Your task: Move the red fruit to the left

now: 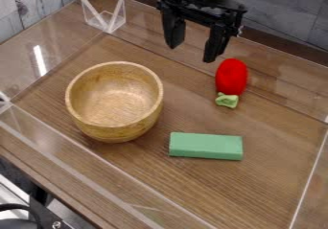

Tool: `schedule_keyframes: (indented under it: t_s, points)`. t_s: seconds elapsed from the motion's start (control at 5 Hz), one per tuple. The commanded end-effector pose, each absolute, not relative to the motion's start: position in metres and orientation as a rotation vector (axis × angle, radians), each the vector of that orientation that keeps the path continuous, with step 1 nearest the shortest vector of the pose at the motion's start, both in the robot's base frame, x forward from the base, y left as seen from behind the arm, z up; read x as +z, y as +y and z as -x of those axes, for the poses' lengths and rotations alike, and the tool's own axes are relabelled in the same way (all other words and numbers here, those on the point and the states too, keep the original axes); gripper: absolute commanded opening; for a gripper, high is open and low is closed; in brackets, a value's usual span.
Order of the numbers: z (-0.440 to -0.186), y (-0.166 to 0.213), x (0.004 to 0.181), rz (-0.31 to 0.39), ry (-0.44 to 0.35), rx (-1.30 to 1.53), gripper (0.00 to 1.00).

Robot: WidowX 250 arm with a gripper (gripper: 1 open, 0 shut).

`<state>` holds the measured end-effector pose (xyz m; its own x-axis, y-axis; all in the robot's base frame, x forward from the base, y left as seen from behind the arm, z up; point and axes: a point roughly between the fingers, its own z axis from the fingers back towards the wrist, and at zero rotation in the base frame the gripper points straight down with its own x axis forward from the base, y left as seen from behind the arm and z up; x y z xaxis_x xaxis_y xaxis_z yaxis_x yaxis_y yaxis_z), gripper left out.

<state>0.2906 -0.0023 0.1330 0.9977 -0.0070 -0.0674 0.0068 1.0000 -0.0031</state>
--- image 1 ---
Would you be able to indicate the wooden bowl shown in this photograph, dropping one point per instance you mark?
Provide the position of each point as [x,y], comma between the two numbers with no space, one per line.
[114,100]

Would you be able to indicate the green rectangular block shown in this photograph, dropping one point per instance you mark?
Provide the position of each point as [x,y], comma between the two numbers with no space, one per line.
[208,146]

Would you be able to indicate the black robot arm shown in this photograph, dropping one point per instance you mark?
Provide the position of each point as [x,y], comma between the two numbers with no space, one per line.
[220,15]

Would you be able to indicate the clear acrylic tray enclosure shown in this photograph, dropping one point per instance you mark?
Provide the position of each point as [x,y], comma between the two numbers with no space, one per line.
[153,141]

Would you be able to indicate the black metal bracket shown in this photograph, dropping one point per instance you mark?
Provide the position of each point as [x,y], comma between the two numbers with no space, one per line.
[49,220]

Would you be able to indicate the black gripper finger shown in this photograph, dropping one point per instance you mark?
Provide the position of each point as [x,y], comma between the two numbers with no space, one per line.
[175,28]
[217,41]

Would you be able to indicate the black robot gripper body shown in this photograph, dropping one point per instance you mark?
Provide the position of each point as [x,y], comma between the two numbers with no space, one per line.
[208,12]

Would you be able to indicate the red plush fruit green stem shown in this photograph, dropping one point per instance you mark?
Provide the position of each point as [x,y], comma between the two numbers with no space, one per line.
[231,82]

